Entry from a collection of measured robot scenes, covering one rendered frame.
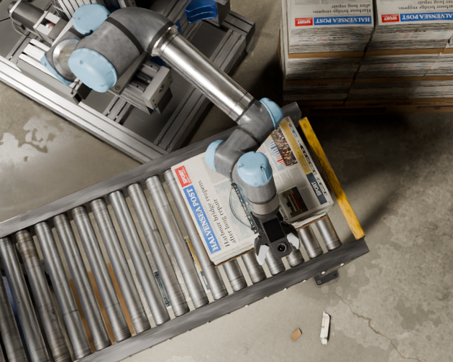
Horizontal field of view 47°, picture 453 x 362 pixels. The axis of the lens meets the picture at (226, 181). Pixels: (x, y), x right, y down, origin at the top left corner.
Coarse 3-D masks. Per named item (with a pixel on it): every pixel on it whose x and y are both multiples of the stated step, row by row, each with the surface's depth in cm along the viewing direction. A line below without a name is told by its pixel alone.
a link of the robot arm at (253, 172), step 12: (252, 156) 119; (264, 156) 118; (240, 168) 118; (252, 168) 116; (264, 168) 117; (240, 180) 121; (252, 180) 118; (264, 180) 118; (252, 192) 121; (264, 192) 121
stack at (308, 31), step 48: (288, 0) 195; (336, 0) 181; (384, 0) 180; (432, 0) 179; (288, 48) 199; (336, 48) 193; (384, 48) 194; (432, 48) 195; (288, 96) 236; (336, 96) 236; (384, 96) 236; (432, 96) 237
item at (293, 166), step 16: (288, 128) 148; (272, 144) 147; (288, 144) 147; (272, 160) 146; (288, 160) 146; (304, 160) 145; (288, 176) 144; (304, 176) 144; (320, 176) 144; (288, 192) 143; (304, 192) 143; (320, 192) 143; (288, 208) 142; (304, 208) 142; (320, 208) 142; (304, 224) 159
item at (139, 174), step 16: (288, 112) 174; (192, 144) 173; (208, 144) 173; (160, 160) 172; (176, 160) 172; (128, 176) 171; (144, 176) 171; (160, 176) 175; (80, 192) 170; (96, 192) 170; (48, 208) 169; (64, 208) 169; (0, 224) 169; (16, 224) 168; (32, 224) 168; (16, 240) 176
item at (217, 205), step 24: (192, 168) 146; (192, 192) 144; (216, 192) 144; (240, 192) 144; (192, 216) 143; (216, 216) 142; (240, 216) 142; (216, 240) 141; (240, 240) 140; (216, 264) 158
